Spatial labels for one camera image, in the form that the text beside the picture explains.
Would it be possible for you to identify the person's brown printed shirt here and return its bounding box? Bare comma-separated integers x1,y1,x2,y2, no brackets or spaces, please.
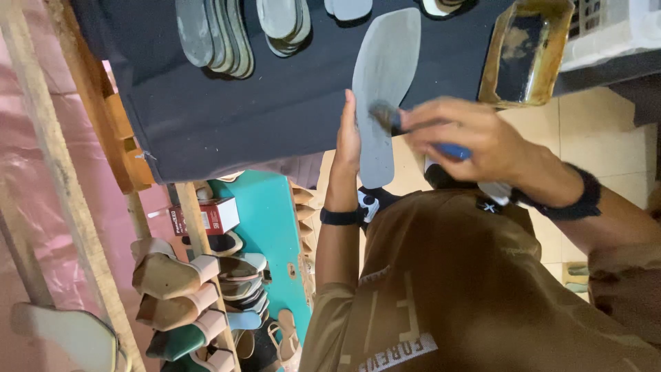
298,188,661,372

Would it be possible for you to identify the white plastic crate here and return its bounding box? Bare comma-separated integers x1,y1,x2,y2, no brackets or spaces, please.
560,0,661,72

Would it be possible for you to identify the wooden rack of shoes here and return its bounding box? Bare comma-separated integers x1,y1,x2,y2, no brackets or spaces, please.
128,181,270,372

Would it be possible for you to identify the row of tan shoe heels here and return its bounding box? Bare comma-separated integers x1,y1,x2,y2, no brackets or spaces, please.
290,183,317,259

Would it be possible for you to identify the person's black white right shoe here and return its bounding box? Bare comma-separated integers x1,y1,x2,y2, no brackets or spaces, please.
423,156,513,207

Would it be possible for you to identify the long stack of grey insoles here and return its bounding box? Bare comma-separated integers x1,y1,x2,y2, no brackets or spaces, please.
175,0,255,80

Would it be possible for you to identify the red and white carton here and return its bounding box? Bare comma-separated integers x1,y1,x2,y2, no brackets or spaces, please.
169,197,241,237

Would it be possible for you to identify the short stack of grey insoles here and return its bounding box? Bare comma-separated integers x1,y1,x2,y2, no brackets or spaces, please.
256,0,312,58

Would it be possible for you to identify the pale grey insole pair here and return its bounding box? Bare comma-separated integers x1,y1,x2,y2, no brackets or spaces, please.
324,0,373,22

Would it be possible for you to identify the black and cream insole stack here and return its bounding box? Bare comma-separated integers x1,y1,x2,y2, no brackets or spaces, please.
417,0,466,19

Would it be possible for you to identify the person's black white left shoe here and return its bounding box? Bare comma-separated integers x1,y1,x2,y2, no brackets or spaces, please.
357,186,402,231

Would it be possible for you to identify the teal board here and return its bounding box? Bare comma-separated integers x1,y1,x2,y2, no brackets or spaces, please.
208,170,314,348

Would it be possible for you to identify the black right wristband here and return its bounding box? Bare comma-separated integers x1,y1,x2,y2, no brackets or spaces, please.
510,162,603,222

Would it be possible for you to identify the black table cover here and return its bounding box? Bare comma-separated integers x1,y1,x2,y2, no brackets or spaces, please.
71,0,517,185

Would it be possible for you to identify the glue stained rectangular tray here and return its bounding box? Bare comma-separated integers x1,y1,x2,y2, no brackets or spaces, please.
477,0,575,110

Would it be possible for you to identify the pale green shoe sole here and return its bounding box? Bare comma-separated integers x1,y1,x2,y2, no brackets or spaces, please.
10,302,131,372

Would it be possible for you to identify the person's black white shoe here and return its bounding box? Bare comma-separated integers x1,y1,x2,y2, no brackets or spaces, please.
423,156,513,207
357,186,402,231

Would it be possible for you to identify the black left wristband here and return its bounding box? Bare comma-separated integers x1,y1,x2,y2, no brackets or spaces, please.
319,205,365,227

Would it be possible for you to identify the black wristband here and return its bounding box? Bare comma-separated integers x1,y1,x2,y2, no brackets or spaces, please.
319,205,365,227
510,162,603,222

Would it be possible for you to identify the person's left hand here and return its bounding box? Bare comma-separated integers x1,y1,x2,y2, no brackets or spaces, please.
323,89,363,208

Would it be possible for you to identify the wooden beam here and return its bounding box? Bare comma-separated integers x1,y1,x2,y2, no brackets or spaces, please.
0,0,148,372

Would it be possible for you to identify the tan strappy sandal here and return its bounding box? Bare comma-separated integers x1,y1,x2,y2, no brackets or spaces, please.
267,308,304,372

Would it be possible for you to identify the blue handled glue brush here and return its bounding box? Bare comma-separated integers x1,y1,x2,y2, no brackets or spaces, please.
369,101,472,161

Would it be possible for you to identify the grey shoe insole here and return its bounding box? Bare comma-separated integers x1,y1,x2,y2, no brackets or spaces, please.
352,7,422,190

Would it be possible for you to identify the person's right hand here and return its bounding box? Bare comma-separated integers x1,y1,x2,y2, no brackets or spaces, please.
400,95,534,190

